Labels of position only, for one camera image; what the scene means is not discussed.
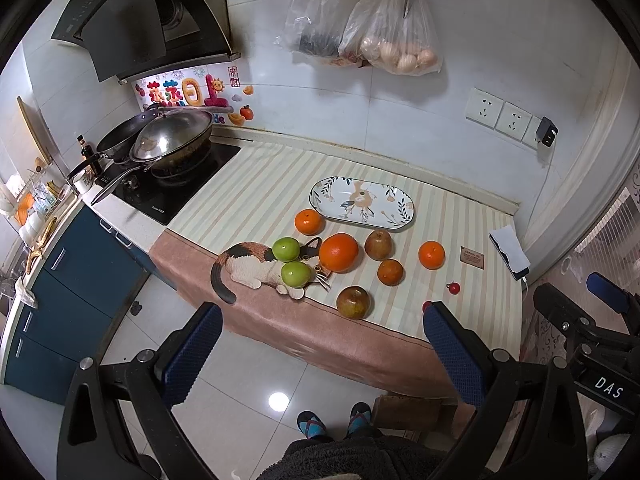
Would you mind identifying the small red cherry tomato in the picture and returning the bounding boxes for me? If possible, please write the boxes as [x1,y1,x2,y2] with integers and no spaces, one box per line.
[447,282,461,295]

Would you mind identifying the brown apple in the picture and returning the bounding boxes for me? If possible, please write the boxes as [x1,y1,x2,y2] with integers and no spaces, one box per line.
[335,286,370,320]
[364,230,394,261]

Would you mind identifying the dark soy sauce bottle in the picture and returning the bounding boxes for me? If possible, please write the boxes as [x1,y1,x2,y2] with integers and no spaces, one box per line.
[77,136,102,178]

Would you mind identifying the white wall socket right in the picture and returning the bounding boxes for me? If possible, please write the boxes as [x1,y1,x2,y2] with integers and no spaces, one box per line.
[496,102,532,141]

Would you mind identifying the striped cat tablecloth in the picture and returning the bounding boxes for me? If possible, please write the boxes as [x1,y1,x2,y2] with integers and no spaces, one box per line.
[150,142,522,396]

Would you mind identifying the black frying pan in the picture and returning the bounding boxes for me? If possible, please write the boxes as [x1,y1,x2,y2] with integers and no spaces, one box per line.
[67,104,163,181]

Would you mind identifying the plastic bag dark contents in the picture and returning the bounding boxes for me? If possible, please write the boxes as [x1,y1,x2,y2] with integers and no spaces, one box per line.
[276,0,359,66]

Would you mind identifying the white wall socket left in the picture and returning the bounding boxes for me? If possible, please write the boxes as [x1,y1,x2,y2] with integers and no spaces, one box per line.
[464,88,504,129]

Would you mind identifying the white paper on black device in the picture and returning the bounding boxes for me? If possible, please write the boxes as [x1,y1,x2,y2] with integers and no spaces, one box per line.
[489,226,530,281]

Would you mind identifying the oval floral ceramic plate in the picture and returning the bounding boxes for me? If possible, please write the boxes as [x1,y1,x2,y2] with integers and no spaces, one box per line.
[308,177,416,231]

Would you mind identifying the blue striped slipper right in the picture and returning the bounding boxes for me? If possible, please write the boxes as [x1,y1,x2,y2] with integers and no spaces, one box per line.
[347,402,372,436]

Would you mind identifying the colourful wall stickers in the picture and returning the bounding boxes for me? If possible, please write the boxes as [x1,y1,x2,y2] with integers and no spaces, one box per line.
[131,61,258,127]

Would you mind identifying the steel wok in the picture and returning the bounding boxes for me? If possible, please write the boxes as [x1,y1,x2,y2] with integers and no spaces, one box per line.
[91,107,213,205]

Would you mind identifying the large orange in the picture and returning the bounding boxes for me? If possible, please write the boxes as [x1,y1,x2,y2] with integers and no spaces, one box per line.
[319,233,359,273]

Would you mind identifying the blue striped slipper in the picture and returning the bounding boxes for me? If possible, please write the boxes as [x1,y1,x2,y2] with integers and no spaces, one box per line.
[297,411,328,439]
[347,402,372,436]

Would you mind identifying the black range hood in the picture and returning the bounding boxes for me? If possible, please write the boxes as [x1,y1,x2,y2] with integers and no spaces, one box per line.
[52,0,240,81]

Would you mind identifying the plastic bag of eggs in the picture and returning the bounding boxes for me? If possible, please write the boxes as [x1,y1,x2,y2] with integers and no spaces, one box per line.
[338,0,444,77]

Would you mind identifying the white wall socket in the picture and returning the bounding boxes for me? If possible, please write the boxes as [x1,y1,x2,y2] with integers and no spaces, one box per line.
[464,88,504,129]
[496,102,532,141]

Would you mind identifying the dark small orange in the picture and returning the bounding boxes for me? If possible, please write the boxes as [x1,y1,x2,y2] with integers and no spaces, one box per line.
[378,259,405,286]

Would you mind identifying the black gas stove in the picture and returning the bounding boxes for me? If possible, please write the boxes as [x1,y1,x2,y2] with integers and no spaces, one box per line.
[113,141,241,226]

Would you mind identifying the small mandarin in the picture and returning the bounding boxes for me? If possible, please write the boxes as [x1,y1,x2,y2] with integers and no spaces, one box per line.
[294,208,324,236]

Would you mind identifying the blue striped slipper left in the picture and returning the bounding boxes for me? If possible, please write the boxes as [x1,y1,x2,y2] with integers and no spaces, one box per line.
[297,411,328,439]

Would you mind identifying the black plug adapter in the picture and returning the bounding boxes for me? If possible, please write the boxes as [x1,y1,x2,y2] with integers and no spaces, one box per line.
[535,117,559,148]

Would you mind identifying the blue kitchen cabinets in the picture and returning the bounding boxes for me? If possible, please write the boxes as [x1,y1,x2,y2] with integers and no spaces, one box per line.
[1,207,168,405]

